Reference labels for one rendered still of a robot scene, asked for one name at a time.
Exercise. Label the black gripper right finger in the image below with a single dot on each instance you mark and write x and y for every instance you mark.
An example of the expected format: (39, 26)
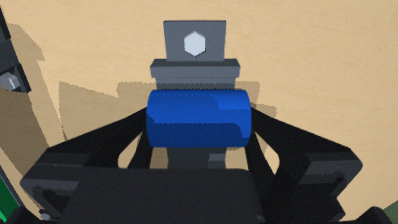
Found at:
(310, 166)

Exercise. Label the grey ribbed rack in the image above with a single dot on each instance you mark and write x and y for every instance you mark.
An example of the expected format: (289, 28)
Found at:
(195, 154)

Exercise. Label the blue plastic bar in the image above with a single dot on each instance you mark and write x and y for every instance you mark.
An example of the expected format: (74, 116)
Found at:
(193, 118)

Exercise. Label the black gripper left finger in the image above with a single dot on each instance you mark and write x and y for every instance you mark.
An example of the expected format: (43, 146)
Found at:
(101, 147)

